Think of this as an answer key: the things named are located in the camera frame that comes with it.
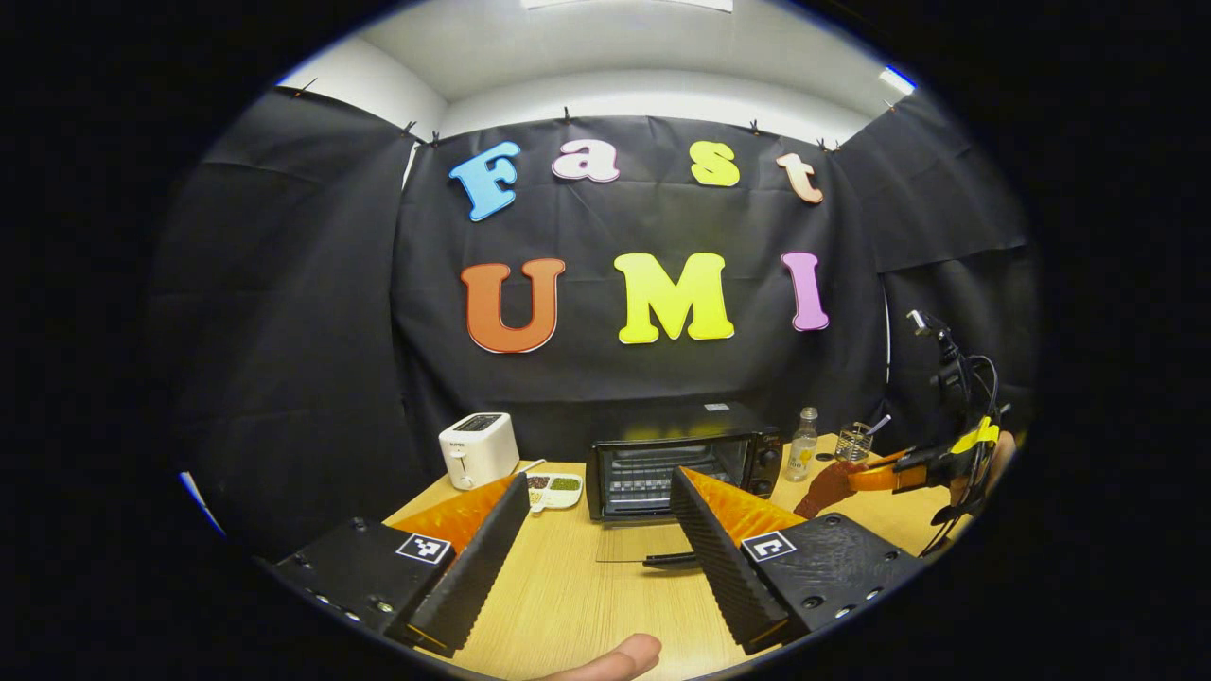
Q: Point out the black electric oven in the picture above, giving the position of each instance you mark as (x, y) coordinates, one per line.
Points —
(662, 426)

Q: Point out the small ceiling light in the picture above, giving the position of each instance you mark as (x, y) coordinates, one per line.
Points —
(897, 79)

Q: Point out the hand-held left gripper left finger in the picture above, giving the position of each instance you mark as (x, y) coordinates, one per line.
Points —
(478, 577)

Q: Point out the brown meat piece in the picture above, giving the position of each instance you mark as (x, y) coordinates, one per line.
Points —
(825, 487)

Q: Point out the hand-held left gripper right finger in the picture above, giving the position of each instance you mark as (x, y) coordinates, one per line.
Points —
(728, 577)

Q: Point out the white toaster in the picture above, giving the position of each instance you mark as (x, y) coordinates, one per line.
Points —
(478, 454)

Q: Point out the striped drinking straw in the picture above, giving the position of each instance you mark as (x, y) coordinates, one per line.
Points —
(880, 425)

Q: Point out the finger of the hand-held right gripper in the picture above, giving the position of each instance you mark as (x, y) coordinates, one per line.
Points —
(913, 458)
(889, 478)

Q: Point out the white divided bean dish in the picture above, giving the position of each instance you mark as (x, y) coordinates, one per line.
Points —
(558, 503)

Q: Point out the black backdrop cloth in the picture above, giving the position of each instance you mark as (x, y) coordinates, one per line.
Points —
(587, 378)

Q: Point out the clear glass bottle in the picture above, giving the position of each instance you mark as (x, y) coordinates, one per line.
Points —
(802, 454)

